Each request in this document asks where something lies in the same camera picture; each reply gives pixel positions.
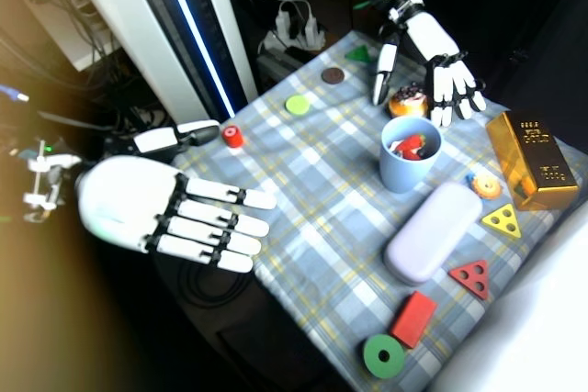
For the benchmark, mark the lilac glasses case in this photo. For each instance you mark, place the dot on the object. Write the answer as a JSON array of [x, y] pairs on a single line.
[[427, 236]]

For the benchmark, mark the black round base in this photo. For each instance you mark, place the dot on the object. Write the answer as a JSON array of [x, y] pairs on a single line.
[[216, 286]]

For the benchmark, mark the white column with blue light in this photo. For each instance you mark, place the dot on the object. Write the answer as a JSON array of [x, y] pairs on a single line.
[[151, 29]]

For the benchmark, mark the swirl butter cookie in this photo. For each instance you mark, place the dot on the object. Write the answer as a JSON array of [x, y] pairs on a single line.
[[487, 187]]

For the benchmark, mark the white power strip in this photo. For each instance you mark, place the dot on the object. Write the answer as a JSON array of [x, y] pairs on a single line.
[[298, 36]]

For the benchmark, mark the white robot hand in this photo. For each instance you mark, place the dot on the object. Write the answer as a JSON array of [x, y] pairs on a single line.
[[434, 36], [128, 199]]

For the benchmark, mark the green triangle block with holes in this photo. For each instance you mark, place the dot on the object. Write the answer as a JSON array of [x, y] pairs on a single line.
[[358, 54]]

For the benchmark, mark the brown sandwich cookie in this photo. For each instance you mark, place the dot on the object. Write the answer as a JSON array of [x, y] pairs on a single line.
[[333, 75]]

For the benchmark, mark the chocolate berry cupcake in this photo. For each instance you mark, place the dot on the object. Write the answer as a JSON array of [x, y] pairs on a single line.
[[406, 105]]

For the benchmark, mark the blue plaid tablecloth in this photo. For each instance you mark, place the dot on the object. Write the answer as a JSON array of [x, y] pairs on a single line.
[[321, 208]]

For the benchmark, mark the red cylinder block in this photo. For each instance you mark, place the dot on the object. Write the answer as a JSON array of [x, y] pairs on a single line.
[[233, 136]]

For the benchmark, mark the gold bar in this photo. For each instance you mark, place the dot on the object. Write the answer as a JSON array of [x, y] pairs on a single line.
[[533, 158]]

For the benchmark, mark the red triangle block with holes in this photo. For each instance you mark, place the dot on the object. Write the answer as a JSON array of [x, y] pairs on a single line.
[[473, 279]]

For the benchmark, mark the yellow triangle block with holes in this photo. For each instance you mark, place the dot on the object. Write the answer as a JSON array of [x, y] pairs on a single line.
[[503, 222]]

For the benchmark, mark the green sandwich cookie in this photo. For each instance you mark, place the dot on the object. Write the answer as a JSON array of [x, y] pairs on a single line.
[[297, 105]]

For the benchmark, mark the small blue block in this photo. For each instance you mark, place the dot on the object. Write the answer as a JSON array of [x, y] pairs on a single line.
[[469, 179]]

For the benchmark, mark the blue plastic cup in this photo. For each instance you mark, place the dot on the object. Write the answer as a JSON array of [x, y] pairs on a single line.
[[404, 171]]

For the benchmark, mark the red rectangular block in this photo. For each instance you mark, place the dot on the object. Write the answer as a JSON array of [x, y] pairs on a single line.
[[413, 318]]

